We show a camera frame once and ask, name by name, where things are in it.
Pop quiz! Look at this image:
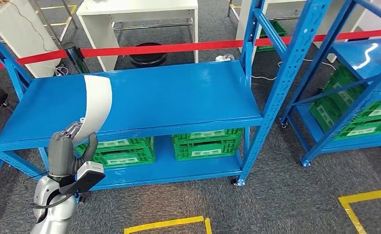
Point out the white floor cable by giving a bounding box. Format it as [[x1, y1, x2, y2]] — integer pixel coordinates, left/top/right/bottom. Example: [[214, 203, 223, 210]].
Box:
[[250, 58, 337, 81]]

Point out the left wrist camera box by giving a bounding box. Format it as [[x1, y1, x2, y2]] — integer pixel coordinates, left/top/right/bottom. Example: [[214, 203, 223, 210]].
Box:
[[59, 161, 107, 195]]

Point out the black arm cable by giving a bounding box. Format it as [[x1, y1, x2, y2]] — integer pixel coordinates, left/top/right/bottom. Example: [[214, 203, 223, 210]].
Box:
[[30, 174, 81, 209]]

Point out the metal table frame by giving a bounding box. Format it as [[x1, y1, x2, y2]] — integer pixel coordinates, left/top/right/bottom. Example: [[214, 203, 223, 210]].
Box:
[[29, 0, 79, 46]]

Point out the thin black cable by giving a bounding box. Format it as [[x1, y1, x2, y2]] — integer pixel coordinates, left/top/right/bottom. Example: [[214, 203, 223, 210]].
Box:
[[6, 0, 54, 52]]

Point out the white table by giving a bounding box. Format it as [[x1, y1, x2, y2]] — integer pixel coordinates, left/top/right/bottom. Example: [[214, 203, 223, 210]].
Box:
[[0, 0, 63, 79], [76, 0, 200, 73], [235, 0, 381, 64]]

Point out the red barrier belt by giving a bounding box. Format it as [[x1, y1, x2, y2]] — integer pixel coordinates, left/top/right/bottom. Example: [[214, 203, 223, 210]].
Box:
[[0, 28, 381, 72]]

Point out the white curved plastic part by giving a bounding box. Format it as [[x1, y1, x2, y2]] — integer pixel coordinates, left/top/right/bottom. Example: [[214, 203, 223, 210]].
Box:
[[70, 74, 114, 148]]

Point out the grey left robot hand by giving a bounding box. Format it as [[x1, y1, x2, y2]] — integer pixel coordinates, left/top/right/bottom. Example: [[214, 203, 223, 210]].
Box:
[[47, 121, 99, 178]]

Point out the black barrier post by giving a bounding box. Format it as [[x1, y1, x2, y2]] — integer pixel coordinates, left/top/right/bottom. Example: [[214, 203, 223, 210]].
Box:
[[62, 41, 91, 75]]

